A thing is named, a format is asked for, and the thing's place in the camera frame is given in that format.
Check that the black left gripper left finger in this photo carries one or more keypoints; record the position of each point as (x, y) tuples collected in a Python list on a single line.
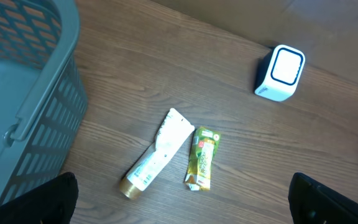
[(51, 202)]

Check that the white tube with gold cap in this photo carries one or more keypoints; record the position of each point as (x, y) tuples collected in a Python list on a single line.
[(173, 132)]

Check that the grey plastic mesh basket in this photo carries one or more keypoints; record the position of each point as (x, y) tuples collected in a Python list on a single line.
[(42, 97)]

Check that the green yellow snack pouch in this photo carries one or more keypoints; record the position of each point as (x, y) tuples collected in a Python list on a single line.
[(203, 150)]

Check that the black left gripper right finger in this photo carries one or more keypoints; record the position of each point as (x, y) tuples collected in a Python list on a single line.
[(312, 202)]

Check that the white barcode scanner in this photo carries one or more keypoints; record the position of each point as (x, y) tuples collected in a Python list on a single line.
[(279, 73)]

